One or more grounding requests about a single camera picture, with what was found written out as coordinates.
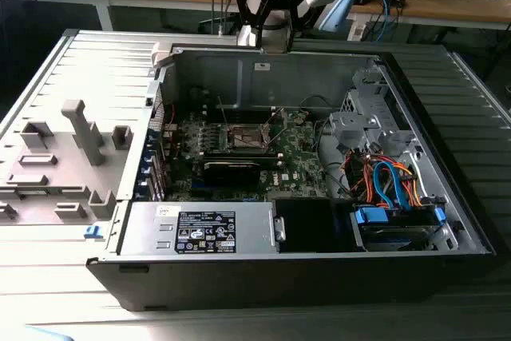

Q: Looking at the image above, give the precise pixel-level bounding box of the blue wire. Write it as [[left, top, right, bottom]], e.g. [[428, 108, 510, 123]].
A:
[[373, 161, 412, 210]]

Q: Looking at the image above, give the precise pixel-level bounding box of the black PC case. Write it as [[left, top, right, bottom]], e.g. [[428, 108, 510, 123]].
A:
[[85, 39, 498, 314]]

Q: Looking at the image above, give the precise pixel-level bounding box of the grey power supply unit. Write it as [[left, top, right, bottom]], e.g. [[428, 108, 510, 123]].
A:
[[118, 200, 280, 256]]

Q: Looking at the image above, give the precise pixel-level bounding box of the black plastic shroud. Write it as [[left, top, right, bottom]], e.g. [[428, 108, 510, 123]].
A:
[[275, 198, 356, 254]]

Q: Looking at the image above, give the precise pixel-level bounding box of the black RAM slot bank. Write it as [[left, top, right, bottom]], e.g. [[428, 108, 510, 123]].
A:
[[201, 103, 291, 123], [201, 148, 280, 161]]

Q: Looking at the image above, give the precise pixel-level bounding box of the CPU socket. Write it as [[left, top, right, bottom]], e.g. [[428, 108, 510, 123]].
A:
[[225, 121, 272, 153]]

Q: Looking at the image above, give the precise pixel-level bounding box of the blue clip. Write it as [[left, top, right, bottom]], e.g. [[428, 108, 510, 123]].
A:
[[82, 224, 104, 240]]

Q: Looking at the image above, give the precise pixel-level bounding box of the metal socket cover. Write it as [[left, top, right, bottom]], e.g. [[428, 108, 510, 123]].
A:
[[261, 107, 289, 146]]

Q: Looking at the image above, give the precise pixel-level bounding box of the green motherboard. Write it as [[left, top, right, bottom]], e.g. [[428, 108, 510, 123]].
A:
[[165, 107, 332, 203]]

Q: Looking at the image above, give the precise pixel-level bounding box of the grey parts rack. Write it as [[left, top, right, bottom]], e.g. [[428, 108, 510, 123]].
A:
[[0, 99, 135, 226]]

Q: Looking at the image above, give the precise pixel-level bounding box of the black graphics card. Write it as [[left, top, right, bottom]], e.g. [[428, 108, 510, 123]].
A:
[[202, 159, 261, 187]]

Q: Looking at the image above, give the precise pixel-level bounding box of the hard disk in blue carrier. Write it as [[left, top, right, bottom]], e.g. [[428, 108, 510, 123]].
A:
[[351, 196, 448, 252]]

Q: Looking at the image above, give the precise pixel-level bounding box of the beige plastic latch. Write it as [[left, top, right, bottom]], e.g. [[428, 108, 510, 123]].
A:
[[151, 41, 176, 69]]

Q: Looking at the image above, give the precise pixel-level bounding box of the metal drive cage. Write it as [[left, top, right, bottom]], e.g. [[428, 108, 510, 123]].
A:
[[329, 67, 420, 158]]

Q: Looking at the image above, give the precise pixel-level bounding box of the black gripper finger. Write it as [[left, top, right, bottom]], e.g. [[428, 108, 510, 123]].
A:
[[234, 0, 277, 50], [278, 0, 299, 54]]

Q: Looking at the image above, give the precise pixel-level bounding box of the orange wire bundle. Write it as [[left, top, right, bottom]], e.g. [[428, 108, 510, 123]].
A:
[[343, 149, 424, 208]]

